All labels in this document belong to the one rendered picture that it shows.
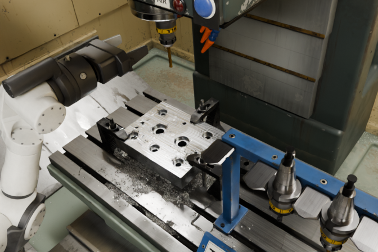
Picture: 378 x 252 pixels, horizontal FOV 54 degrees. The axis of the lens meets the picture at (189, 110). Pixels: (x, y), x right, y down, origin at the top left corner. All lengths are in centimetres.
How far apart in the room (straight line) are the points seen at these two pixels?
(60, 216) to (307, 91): 103
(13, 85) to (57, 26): 128
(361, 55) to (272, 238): 60
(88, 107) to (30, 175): 105
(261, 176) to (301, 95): 63
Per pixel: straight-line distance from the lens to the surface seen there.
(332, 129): 142
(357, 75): 128
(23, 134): 79
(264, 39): 132
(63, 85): 72
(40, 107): 69
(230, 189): 95
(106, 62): 76
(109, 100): 186
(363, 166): 174
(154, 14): 82
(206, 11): 51
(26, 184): 83
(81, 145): 137
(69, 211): 156
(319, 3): 117
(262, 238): 106
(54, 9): 193
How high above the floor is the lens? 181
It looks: 40 degrees down
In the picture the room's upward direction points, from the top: 5 degrees counter-clockwise
